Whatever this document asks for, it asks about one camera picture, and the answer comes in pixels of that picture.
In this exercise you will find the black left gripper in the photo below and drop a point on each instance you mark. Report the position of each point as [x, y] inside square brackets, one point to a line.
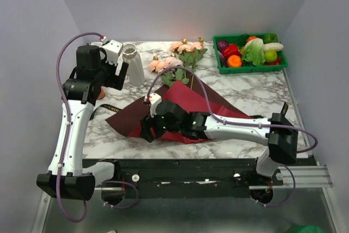
[116, 80]

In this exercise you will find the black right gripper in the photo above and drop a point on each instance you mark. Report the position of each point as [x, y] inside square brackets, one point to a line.
[146, 123]

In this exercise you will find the red wrapping paper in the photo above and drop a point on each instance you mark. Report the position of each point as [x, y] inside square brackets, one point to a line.
[127, 121]

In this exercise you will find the pink artificial flower bunch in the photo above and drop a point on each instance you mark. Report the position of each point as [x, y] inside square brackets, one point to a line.
[183, 54]

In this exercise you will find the black ribbon with gold text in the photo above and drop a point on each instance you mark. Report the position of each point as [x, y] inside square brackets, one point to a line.
[116, 109]

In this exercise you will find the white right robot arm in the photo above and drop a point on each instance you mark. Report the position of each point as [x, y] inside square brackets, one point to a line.
[276, 133]

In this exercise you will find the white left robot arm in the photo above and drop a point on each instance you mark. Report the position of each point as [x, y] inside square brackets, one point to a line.
[66, 178]

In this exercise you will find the white ribbed ceramic vase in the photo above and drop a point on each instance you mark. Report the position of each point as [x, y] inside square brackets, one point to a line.
[135, 69]

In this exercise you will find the orange bottle with blue cap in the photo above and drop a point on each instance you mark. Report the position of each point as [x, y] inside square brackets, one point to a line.
[101, 94]

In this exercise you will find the orange toy fruit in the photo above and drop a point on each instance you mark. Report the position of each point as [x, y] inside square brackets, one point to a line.
[234, 61]

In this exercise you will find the purple toy onion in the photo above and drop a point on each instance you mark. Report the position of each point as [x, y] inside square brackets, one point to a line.
[222, 45]

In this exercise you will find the red toy bell pepper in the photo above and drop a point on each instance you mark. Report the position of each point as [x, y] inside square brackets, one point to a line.
[231, 50]

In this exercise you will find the green plastic basket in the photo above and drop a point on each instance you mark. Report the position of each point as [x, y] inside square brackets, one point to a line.
[240, 41]

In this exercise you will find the green toy lettuce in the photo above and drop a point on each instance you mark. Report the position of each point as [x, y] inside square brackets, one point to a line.
[253, 54]

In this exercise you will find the orange toy carrot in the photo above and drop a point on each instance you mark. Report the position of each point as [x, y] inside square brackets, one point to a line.
[250, 38]

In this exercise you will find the green toy lime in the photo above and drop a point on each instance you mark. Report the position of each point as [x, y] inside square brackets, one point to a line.
[270, 55]

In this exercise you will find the red toy chili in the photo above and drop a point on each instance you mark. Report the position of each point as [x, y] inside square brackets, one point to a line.
[274, 62]

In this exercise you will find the green toy bell pepper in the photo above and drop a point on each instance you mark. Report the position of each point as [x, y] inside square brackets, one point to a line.
[270, 38]

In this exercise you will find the white toy radish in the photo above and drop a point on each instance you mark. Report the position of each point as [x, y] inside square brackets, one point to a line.
[273, 46]

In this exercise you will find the green object at bottom edge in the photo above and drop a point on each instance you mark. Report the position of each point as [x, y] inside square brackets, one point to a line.
[305, 229]

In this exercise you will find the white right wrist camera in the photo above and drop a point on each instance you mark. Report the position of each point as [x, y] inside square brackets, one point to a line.
[153, 100]

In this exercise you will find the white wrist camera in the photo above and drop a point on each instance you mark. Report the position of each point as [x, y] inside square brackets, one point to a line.
[113, 50]
[153, 100]

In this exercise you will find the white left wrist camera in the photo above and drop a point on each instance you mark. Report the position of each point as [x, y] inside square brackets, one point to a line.
[113, 50]

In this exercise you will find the aluminium extrusion rail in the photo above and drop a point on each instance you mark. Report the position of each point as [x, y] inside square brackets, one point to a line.
[305, 177]

